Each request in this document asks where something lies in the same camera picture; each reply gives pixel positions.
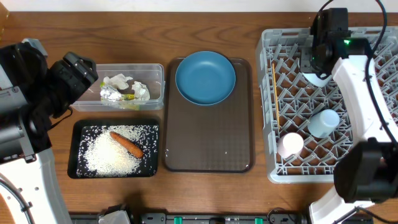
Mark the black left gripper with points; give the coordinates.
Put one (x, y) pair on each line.
(72, 83)

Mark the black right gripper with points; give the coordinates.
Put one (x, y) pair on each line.
(305, 64)

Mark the light blue bowl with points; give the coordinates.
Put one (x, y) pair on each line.
(312, 75)

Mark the green snack wrapper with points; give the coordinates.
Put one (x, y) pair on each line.
(122, 99)

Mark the wooden chopstick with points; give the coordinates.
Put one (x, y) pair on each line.
(277, 110)
(274, 78)

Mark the light blue cup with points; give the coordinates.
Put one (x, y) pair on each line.
(322, 124)

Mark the pink cup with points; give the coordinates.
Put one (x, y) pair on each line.
(290, 144)

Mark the orange carrot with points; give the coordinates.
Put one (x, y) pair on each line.
(127, 144)

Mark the dark blue plate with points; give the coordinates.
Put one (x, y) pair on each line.
(205, 78)

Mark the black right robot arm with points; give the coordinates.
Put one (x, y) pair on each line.
(368, 173)

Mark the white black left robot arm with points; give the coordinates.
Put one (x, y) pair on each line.
(32, 94)

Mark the clear plastic waste bin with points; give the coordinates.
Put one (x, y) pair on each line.
(150, 74)

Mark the grey dishwasher rack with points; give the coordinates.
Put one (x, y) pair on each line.
(299, 100)

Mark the black tray with rice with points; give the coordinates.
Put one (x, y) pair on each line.
(72, 163)

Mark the pile of white rice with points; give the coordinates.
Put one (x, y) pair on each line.
(101, 156)

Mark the dark brown serving tray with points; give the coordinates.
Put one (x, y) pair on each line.
(216, 138)

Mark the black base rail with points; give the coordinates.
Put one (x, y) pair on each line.
(122, 214)

